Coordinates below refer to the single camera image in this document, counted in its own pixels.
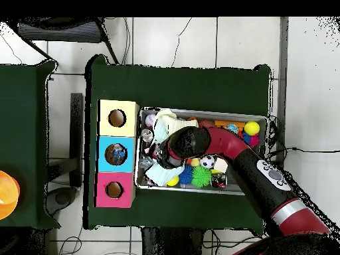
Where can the cream waffle cloth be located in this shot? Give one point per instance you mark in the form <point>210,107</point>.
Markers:
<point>178,123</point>

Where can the clear blue-print plastic packet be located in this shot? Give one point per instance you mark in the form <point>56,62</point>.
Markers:
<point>145,162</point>

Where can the mint waffle cloth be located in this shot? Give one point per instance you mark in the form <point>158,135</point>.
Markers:
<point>162,174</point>

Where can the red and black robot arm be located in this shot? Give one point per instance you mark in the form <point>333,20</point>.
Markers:
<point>239,154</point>

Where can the shallow silver mesh bin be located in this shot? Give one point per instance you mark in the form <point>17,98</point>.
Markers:
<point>225,114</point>

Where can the wooden box with three holes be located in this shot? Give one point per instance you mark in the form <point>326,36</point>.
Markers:
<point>106,130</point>

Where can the blue spiky rubber ball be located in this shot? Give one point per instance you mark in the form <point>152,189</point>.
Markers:
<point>186,175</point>

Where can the yellow smiley ball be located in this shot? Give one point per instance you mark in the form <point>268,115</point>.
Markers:
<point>173,181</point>

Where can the toy soccer ball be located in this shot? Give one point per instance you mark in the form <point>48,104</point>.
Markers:
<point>207,161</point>

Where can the green spiky rubber ball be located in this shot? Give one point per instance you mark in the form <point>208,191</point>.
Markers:
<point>201,176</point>

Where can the dark green table cloth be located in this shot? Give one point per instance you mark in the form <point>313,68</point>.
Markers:
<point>172,87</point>

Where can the plain wooden cube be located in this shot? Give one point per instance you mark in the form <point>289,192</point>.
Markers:
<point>221,164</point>

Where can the crushed black can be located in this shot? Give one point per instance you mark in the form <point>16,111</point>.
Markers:
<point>218,180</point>

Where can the globe print ball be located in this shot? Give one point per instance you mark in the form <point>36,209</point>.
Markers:
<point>233,128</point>

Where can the plain yellow ball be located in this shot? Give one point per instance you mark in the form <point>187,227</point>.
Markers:
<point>251,128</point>

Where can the black upright panel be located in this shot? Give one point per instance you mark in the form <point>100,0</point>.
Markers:
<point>76,132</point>

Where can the dark green side-table cloth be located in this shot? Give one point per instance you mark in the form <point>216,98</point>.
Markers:
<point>24,132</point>

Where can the black chair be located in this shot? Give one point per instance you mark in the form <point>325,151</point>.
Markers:
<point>58,32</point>

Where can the orange plastic bowl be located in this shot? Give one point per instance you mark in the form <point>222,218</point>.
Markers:
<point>8,194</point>

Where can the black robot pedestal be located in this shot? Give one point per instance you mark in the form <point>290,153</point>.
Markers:
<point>172,241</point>

